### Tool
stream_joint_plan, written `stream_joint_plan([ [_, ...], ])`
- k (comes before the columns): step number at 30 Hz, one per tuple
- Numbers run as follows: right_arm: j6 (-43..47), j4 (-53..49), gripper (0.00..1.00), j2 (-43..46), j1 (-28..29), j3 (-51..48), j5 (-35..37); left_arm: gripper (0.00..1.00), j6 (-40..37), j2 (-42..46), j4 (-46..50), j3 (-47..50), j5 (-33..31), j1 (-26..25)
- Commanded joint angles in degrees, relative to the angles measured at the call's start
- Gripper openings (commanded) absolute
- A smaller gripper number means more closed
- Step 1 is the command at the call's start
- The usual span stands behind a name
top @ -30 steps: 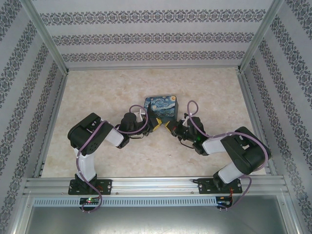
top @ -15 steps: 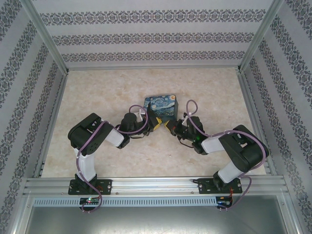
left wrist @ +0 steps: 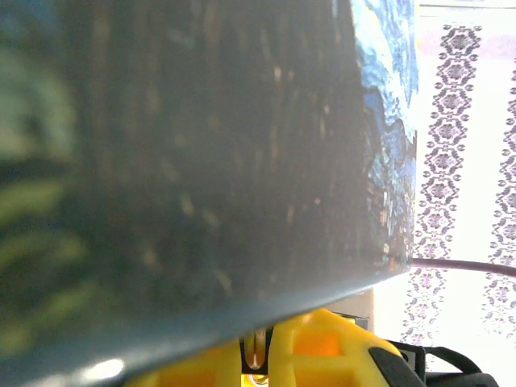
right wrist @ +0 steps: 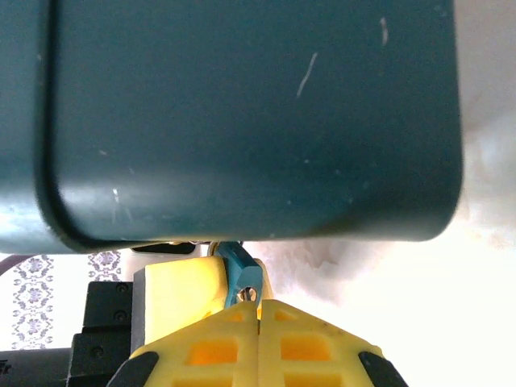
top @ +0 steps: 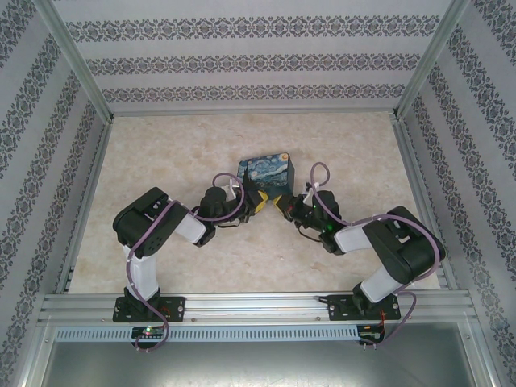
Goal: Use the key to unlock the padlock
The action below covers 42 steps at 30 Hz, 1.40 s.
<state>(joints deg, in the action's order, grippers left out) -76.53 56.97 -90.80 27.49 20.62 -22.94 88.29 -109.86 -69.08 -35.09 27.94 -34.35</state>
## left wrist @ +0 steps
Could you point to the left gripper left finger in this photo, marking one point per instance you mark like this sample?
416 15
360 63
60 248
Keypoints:
193 371

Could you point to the silver key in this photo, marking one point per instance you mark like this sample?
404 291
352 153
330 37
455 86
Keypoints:
256 350

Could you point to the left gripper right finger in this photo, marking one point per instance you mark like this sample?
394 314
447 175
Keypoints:
322 354

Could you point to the starry night print tin box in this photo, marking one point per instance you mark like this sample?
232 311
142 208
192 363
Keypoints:
201 161

